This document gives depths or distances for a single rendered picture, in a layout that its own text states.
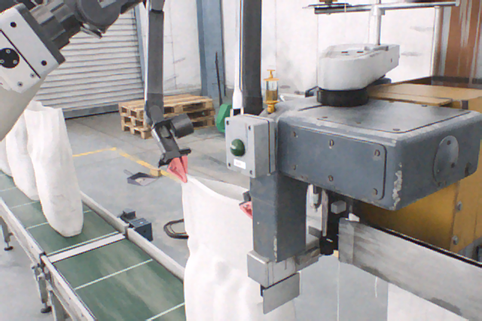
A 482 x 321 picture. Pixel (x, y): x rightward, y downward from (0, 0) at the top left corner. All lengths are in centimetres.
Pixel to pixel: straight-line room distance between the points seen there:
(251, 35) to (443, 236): 59
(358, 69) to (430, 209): 32
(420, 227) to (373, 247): 14
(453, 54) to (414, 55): 547
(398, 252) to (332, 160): 25
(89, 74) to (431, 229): 791
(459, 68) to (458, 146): 39
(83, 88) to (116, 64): 78
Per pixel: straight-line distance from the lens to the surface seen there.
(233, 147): 70
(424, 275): 81
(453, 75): 108
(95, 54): 855
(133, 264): 226
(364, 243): 86
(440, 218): 92
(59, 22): 91
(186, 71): 948
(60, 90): 838
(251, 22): 106
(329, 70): 77
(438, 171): 67
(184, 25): 946
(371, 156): 60
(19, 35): 89
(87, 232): 268
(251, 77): 103
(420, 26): 651
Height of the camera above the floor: 147
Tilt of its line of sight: 17 degrees down
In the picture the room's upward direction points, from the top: 2 degrees counter-clockwise
